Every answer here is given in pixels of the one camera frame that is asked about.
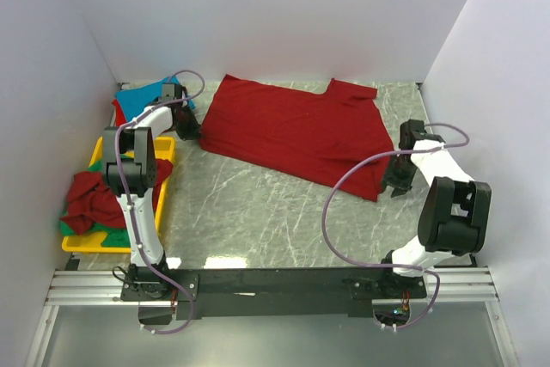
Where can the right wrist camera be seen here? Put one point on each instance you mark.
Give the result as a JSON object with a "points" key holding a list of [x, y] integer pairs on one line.
{"points": [[411, 131]]}

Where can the crumpled dark red t-shirt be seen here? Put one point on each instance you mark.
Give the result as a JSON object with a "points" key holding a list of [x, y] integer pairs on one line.
{"points": [[90, 203]]}

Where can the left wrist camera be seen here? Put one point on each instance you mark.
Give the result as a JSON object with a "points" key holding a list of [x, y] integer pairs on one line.
{"points": [[172, 92]]}

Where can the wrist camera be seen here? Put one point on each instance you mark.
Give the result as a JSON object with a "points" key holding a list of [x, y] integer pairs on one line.
{"points": [[411, 131], [172, 92]]}

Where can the green t-shirt in bin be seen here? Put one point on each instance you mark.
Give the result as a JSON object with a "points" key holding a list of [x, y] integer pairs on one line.
{"points": [[106, 240]]}

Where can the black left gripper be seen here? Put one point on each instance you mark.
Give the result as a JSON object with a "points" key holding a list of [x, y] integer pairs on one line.
{"points": [[194, 130]]}

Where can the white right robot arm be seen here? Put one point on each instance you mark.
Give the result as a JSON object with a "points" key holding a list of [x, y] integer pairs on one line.
{"points": [[455, 214]]}

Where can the black base crossbar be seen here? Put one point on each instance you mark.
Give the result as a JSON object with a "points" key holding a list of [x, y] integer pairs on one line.
{"points": [[278, 291]]}

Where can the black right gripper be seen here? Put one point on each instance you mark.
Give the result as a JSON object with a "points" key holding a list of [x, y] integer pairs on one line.
{"points": [[399, 185]]}

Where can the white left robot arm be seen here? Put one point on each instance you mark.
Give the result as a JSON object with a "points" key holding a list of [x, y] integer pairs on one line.
{"points": [[129, 170]]}

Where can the dark red t-shirt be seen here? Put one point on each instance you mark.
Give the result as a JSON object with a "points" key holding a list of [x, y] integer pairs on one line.
{"points": [[90, 203], [316, 137]]}

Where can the folded blue t-shirt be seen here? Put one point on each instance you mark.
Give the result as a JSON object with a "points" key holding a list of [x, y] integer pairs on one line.
{"points": [[133, 101]]}

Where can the aluminium rail frame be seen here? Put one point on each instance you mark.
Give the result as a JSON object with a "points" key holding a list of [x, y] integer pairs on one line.
{"points": [[100, 288]]}

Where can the folded bright red t-shirt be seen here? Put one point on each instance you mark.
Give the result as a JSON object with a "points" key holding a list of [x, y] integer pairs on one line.
{"points": [[120, 117]]}

